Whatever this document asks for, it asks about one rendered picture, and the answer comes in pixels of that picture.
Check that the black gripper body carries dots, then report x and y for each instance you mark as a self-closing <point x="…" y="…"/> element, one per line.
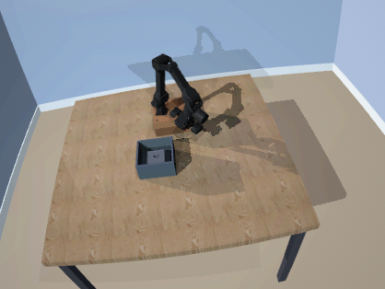
<point x="196" y="128"/>

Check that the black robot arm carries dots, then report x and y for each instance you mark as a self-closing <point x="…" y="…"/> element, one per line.
<point x="189" y="95"/>

